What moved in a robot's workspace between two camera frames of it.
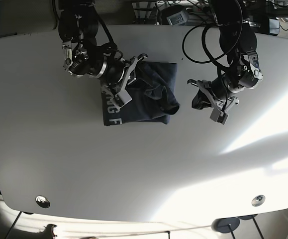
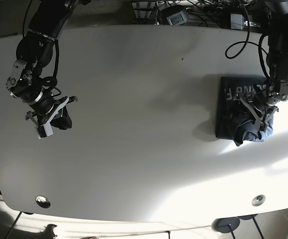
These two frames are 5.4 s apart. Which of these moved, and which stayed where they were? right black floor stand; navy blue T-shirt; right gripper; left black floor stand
Moved: navy blue T-shirt; right gripper
Stayed: left black floor stand; right black floor stand
